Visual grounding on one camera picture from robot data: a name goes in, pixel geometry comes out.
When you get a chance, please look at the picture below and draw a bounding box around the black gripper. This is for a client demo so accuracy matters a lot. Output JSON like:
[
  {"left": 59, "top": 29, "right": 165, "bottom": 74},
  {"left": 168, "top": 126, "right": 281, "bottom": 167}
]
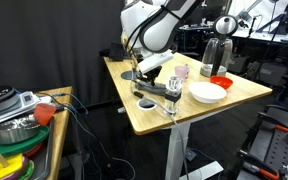
[{"left": 135, "top": 65, "right": 163, "bottom": 88}]

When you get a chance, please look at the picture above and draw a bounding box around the grey cloth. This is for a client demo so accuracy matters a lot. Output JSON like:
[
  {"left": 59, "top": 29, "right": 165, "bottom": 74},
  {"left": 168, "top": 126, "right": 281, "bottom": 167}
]
[{"left": 134, "top": 79, "right": 168, "bottom": 98}]

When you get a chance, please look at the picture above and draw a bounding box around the clear wine glass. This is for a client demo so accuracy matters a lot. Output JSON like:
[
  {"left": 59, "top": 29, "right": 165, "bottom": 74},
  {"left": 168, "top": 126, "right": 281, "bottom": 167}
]
[{"left": 163, "top": 75, "right": 184, "bottom": 116}]

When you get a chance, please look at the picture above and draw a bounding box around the pink cup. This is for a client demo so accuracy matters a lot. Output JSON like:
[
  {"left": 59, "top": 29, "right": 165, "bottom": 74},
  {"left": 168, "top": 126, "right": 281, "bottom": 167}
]
[{"left": 174, "top": 64, "right": 192, "bottom": 82}]

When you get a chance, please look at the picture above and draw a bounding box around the black square device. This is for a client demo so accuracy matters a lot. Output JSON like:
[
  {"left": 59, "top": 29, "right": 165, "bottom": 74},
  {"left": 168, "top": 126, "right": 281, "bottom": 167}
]
[{"left": 108, "top": 42, "right": 125, "bottom": 62}]

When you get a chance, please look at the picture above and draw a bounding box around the white bowl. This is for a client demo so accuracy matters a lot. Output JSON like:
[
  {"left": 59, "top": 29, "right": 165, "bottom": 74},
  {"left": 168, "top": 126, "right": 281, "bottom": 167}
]
[{"left": 188, "top": 81, "right": 228, "bottom": 104}]

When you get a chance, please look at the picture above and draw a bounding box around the red bowl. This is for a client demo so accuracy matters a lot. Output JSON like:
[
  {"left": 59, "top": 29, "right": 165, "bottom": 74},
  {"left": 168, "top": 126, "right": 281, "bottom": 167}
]
[{"left": 209, "top": 75, "right": 234, "bottom": 91}]

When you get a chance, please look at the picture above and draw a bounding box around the white table leg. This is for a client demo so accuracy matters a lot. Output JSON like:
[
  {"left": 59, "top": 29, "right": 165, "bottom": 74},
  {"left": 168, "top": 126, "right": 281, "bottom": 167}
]
[{"left": 164, "top": 121, "right": 224, "bottom": 180}]

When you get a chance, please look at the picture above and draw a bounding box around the black computer monitor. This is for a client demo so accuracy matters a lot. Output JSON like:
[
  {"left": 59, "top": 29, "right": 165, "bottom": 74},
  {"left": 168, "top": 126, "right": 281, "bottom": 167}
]
[
  {"left": 203, "top": 4, "right": 223, "bottom": 23},
  {"left": 185, "top": 11, "right": 205, "bottom": 28}
]

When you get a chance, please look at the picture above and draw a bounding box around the glass electric kettle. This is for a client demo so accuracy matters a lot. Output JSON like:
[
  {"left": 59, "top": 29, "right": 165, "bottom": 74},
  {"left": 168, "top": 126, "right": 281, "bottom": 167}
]
[{"left": 199, "top": 14, "right": 240, "bottom": 78}]

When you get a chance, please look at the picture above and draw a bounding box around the wooden side table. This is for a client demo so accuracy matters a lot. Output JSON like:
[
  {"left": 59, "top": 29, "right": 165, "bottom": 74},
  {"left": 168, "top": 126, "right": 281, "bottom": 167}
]
[{"left": 33, "top": 85, "right": 74, "bottom": 180}]

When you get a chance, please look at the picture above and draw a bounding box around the black curtain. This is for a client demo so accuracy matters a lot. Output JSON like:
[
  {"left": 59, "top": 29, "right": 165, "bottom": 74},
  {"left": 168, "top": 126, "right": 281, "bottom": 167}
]
[{"left": 0, "top": 0, "right": 127, "bottom": 108}]

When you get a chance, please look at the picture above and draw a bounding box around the red plastic cup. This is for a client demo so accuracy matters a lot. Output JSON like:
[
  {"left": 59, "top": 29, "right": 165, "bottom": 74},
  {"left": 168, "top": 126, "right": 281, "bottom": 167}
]
[{"left": 33, "top": 103, "right": 58, "bottom": 127}]

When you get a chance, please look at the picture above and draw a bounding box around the grey digital scale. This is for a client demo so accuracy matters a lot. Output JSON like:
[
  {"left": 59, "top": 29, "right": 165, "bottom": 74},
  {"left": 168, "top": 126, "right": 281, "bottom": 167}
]
[{"left": 0, "top": 90, "right": 42, "bottom": 128}]

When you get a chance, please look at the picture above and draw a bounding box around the dark metal tray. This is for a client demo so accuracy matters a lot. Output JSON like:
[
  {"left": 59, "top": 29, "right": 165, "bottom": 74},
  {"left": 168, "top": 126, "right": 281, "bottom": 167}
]
[{"left": 28, "top": 116, "right": 56, "bottom": 180}]

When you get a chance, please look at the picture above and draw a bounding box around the metal bowl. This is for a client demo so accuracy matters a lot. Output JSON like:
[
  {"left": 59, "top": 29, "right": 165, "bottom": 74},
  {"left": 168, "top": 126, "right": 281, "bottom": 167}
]
[{"left": 0, "top": 116, "right": 41, "bottom": 145}]

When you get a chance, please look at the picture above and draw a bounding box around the black perforated rack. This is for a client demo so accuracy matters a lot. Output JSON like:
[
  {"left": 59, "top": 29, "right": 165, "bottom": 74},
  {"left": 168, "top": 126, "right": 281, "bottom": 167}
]
[{"left": 238, "top": 111, "right": 288, "bottom": 180}]

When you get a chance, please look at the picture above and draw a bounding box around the green plate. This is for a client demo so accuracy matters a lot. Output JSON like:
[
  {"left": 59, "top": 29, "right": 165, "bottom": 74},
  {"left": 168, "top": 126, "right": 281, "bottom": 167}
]
[{"left": 0, "top": 125, "right": 50, "bottom": 161}]

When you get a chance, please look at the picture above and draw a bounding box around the lamp power cable with switch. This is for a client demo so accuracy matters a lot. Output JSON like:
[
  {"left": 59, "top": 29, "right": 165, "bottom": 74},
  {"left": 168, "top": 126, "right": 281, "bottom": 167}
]
[{"left": 129, "top": 71, "right": 191, "bottom": 180}]

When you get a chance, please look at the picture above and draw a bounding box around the white ringed cable grommet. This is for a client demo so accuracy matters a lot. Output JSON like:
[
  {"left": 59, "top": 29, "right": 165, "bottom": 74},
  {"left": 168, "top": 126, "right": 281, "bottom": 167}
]
[{"left": 136, "top": 98, "right": 158, "bottom": 111}]

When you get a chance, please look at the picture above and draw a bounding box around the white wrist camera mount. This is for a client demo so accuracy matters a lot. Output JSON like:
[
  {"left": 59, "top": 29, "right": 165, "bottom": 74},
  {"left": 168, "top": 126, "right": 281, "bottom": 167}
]
[{"left": 138, "top": 49, "right": 174, "bottom": 75}]

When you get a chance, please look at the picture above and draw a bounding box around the black plug cable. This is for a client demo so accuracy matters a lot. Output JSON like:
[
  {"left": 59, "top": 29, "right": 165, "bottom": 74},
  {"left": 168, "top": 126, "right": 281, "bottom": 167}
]
[{"left": 55, "top": 104, "right": 137, "bottom": 180}]

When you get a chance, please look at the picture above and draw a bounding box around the orange handled clamp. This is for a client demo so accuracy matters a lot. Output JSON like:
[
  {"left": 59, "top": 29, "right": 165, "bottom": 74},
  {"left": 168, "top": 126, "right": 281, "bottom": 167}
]
[
  {"left": 238, "top": 151, "right": 281, "bottom": 180},
  {"left": 258, "top": 111, "right": 288, "bottom": 134}
]

